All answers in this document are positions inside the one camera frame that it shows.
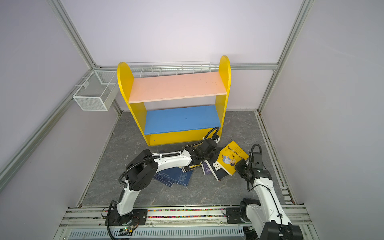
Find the yellow cartoon cover book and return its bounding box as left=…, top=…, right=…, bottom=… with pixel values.
left=217, top=141, right=249, bottom=176

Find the black wolf cover book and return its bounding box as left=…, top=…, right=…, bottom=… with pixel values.
left=202, top=160, right=229, bottom=182

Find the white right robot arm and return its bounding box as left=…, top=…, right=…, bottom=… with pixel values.
left=235, top=152, right=303, bottom=240

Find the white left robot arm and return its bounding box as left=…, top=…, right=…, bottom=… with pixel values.
left=116, top=138, right=220, bottom=216

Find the top dark blue booklet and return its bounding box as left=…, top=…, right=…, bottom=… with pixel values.
left=156, top=167, right=193, bottom=187

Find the dark blue booklet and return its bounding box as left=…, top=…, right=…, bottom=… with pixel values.
left=156, top=167, right=193, bottom=187
left=154, top=174, right=174, bottom=188

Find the lower dark blue booklet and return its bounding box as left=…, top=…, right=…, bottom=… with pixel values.
left=154, top=174, right=174, bottom=188

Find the yellow wooden bookshelf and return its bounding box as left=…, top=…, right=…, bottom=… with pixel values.
left=117, top=56, right=232, bottom=146

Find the green circuit board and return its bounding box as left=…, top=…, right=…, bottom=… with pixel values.
left=119, top=228, right=133, bottom=237

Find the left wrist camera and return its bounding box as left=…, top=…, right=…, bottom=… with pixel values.
left=212, top=134, right=220, bottom=144

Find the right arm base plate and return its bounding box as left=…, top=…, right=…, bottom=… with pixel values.
left=222, top=207, right=250, bottom=224

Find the white slotted cable duct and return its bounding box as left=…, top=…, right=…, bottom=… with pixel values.
left=66, top=226, right=246, bottom=240

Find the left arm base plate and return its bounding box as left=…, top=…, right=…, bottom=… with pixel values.
left=105, top=209, right=148, bottom=226

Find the white mesh wire basket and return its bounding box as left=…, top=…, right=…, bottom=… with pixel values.
left=73, top=71, right=119, bottom=112

